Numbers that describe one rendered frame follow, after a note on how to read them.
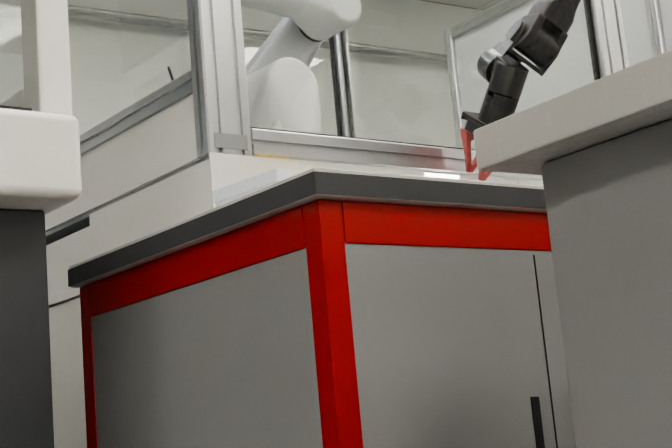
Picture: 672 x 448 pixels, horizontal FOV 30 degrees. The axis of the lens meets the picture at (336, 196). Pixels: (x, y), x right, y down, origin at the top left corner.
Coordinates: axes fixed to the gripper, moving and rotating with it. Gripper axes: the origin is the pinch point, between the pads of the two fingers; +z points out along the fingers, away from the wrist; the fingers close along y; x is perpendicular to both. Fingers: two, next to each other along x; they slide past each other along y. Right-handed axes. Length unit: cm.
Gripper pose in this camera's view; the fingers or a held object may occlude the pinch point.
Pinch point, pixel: (476, 172)
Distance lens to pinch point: 218.3
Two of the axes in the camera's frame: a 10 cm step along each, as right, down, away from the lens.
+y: -5.3, -4.0, 7.5
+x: -8.0, -0.5, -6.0
